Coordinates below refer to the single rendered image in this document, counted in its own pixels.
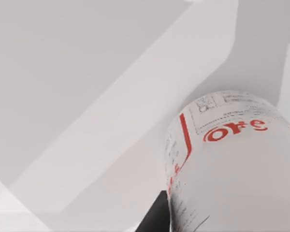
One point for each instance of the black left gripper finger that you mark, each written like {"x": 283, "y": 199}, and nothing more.
{"x": 157, "y": 216}

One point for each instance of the white and red can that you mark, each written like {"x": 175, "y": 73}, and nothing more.
{"x": 232, "y": 169}

